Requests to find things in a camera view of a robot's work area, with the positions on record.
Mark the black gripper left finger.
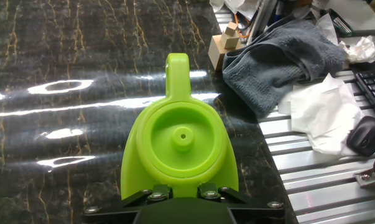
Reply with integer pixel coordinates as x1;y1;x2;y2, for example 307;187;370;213
81;184;174;224

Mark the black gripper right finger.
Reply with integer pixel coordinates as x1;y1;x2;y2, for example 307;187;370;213
197;183;287;224

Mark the lime green watering can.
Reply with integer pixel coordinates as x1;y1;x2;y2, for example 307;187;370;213
120;52;239;201

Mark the white paper towel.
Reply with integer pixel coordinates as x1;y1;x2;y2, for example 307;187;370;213
277;73;366;157

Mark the black computer mouse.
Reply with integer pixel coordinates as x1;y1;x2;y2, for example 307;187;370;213
345;115;375;157

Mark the grey towel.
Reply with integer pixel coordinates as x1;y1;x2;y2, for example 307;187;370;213
221;19;347;119

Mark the wooden block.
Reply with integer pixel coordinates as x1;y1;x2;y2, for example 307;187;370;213
207;21;244;72

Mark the black marble pattern mat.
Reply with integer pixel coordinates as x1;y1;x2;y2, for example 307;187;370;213
0;0;299;224

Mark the crumpled white tissue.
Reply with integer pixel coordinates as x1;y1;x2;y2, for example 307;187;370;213
338;34;375;65

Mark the blue pen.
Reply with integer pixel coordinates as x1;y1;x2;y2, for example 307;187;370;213
273;0;285;23

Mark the crumpled white paper sheet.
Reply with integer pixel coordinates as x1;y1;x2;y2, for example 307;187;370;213
208;0;261;22

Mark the flat white paper sheet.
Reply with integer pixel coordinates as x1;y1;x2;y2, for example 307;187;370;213
311;0;375;32

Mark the aluminium camera mount bar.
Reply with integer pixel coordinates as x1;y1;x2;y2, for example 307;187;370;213
353;164;375;188

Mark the thin orange cable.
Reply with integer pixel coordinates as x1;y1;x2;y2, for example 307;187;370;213
233;13;251;40

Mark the reflective aluminium frame beam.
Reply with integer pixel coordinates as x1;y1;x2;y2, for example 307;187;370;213
245;0;279;45

